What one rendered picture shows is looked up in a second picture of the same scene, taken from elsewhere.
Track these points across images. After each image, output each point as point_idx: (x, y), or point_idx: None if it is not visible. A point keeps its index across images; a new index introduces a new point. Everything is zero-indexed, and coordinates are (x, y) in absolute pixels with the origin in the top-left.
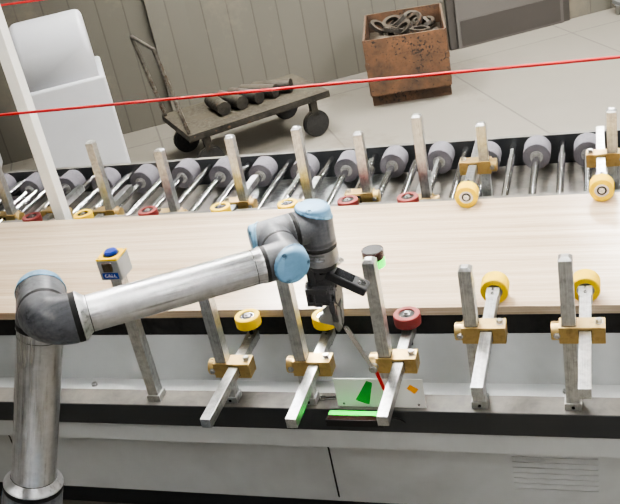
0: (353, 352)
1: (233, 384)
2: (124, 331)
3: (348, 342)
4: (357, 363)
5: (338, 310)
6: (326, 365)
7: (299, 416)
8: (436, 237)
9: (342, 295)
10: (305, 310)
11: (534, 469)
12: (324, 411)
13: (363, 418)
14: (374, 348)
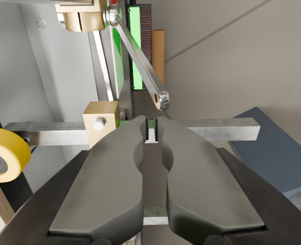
0: (13, 87)
1: (151, 208)
2: None
3: (4, 99)
4: (23, 78)
5: (204, 190)
6: (116, 115)
7: (239, 122)
8: None
9: (32, 230)
10: None
11: None
12: (132, 96)
13: (147, 37)
14: None
